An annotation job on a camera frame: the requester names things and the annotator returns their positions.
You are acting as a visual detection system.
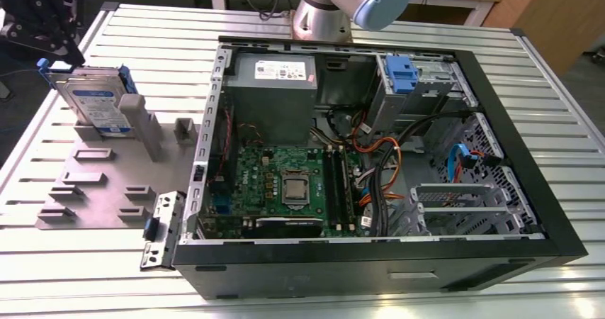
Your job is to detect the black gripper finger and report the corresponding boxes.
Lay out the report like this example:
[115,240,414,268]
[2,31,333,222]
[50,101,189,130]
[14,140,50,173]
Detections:
[0,18,87,67]

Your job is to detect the hard disk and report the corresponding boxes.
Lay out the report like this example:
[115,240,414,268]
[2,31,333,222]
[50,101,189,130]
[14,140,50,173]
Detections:
[36,58,141,138]

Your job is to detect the blue data wire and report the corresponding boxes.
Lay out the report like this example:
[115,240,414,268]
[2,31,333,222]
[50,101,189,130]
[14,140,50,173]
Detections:
[445,142,477,184]

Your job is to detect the black power plug coloured wires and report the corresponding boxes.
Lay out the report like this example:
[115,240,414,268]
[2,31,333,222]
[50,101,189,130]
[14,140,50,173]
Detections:
[470,150,502,168]

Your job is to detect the metal disk bay cage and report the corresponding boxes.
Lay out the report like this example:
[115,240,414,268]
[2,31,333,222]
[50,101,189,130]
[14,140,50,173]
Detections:
[407,182,545,237]

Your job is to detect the grey parts rack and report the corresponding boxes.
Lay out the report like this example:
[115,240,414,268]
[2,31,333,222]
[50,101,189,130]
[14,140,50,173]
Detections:
[34,94,199,231]

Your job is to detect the grey power supply unit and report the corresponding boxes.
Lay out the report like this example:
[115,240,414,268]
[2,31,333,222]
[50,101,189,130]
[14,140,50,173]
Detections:
[219,52,318,148]

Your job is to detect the green motherboard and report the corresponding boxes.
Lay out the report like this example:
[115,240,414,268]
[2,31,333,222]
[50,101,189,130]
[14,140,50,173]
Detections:
[199,145,374,240]

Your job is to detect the round grey plastic housing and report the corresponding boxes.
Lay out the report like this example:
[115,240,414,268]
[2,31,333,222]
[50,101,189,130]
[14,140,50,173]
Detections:
[327,108,367,141]

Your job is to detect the silver CPU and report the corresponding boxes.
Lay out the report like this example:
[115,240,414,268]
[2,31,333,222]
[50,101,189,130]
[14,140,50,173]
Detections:
[281,179,307,200]

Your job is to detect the black graphics card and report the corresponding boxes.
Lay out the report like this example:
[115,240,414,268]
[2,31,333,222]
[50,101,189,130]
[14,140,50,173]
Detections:
[238,216,326,241]

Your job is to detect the blue plastic drive latch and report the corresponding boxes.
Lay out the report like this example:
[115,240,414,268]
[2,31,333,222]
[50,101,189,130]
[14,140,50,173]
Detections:
[385,55,421,96]

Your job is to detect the metal optical drive cage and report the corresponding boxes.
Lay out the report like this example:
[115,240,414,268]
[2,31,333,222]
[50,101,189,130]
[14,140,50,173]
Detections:
[366,51,477,138]

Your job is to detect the black open PC case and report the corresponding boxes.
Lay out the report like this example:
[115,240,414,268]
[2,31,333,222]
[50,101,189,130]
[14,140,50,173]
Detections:
[171,35,589,301]

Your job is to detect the wooden cabinet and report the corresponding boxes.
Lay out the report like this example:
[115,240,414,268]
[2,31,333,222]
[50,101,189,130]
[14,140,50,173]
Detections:
[481,0,605,82]

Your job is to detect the hinged metal slot bracket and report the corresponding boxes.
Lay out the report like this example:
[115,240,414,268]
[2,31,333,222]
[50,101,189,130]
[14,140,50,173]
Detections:
[138,189,187,272]

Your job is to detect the yellow and black supply wires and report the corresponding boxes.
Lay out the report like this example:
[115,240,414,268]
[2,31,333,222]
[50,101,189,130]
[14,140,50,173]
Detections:
[309,123,355,148]

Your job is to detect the orange red yellow wire bundle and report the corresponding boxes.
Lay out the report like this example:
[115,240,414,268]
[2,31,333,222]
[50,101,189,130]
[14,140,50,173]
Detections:
[351,136,407,210]

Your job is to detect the thick black cable bundle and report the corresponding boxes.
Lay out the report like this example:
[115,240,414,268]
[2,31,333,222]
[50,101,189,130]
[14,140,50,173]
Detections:
[366,108,473,237]

